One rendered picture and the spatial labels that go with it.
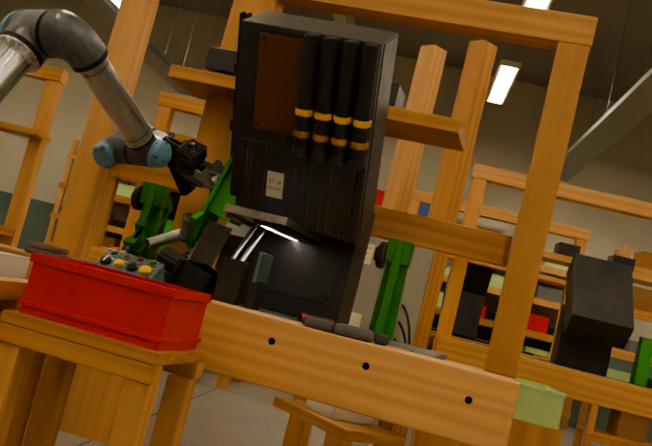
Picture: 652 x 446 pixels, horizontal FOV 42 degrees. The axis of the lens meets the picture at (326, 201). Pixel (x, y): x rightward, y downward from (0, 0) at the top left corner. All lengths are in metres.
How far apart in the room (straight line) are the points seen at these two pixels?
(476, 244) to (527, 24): 0.66
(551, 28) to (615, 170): 10.13
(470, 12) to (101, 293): 1.44
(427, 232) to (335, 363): 0.80
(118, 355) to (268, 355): 0.39
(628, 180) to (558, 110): 10.19
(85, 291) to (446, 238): 1.21
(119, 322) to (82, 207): 1.16
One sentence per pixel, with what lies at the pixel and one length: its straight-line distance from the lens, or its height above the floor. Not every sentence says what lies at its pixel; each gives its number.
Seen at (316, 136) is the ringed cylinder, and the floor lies 1.34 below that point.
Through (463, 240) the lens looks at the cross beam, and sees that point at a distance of 2.55.
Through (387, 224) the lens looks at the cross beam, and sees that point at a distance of 2.57.
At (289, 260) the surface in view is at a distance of 2.32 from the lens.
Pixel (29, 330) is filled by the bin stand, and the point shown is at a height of 0.78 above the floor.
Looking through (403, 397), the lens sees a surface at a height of 0.81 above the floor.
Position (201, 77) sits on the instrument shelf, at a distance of 2.60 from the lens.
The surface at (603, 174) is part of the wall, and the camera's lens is 12.63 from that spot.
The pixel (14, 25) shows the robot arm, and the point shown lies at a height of 1.41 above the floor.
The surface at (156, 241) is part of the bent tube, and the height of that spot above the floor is 1.00.
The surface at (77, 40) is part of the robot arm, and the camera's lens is 2.09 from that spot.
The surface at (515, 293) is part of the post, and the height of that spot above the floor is 1.11.
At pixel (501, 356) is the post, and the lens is 2.44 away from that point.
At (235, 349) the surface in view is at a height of 0.81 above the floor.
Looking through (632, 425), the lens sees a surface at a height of 0.42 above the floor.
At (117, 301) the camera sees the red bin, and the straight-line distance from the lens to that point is 1.69.
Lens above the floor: 0.99
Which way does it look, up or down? 6 degrees up
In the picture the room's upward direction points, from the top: 14 degrees clockwise
